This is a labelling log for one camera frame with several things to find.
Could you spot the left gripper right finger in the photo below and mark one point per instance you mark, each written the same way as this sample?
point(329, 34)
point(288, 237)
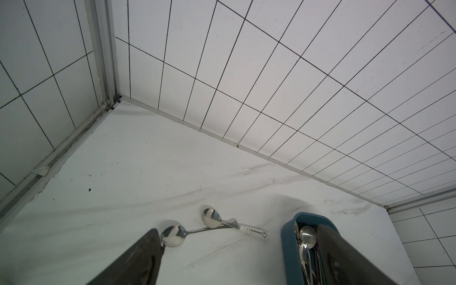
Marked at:
point(345, 265)

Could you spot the teal plastic storage box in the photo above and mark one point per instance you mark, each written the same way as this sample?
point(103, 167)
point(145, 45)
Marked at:
point(294, 273)

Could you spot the silver matte round spoon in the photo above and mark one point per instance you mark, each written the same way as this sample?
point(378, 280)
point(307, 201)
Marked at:
point(307, 240)

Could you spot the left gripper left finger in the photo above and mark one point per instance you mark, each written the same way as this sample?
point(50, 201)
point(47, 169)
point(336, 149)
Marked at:
point(138, 265)

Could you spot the plain silver round spoon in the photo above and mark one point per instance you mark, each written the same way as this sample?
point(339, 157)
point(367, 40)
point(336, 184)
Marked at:
point(174, 236)

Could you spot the silver spoon with printed handle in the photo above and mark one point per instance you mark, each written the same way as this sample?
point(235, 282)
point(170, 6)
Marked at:
point(212, 220)

